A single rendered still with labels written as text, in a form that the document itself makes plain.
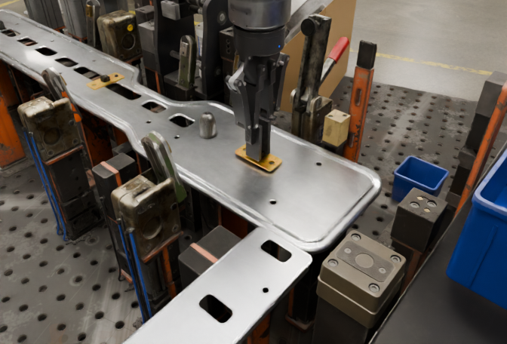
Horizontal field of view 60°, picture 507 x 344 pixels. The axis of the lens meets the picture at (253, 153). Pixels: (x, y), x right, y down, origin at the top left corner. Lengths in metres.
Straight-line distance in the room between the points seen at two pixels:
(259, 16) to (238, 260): 0.33
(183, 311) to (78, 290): 0.48
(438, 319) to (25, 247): 0.90
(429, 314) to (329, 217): 0.21
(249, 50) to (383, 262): 0.34
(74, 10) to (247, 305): 1.01
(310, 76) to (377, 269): 0.41
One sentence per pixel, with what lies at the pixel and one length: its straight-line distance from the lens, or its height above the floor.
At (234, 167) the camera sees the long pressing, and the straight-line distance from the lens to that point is 0.76.
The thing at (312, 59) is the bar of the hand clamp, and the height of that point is 1.14.
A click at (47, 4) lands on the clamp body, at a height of 1.02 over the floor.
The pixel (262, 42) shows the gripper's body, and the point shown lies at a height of 1.23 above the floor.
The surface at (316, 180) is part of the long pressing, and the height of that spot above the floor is 1.00.
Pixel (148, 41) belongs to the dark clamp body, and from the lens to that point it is 1.18.
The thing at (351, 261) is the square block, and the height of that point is 1.06.
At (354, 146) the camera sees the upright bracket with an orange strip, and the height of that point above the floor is 1.00.
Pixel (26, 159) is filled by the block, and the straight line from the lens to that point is 1.42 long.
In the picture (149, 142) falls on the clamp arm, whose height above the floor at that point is 1.11.
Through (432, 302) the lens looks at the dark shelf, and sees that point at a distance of 0.58.
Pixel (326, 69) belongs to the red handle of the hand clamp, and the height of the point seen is 1.11.
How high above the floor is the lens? 1.47
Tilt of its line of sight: 36 degrees down
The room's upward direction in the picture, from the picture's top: straight up
